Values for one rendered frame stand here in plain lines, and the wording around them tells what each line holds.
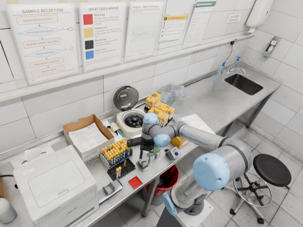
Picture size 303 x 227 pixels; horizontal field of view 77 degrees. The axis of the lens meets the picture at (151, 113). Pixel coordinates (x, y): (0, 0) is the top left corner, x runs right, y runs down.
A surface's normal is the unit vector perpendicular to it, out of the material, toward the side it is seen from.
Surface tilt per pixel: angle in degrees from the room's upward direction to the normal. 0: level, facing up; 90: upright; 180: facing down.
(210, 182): 83
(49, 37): 93
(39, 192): 0
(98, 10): 93
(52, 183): 0
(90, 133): 2
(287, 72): 90
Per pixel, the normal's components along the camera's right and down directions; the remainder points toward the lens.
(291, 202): 0.15, -0.74
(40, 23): 0.66, 0.62
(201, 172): -0.82, 0.17
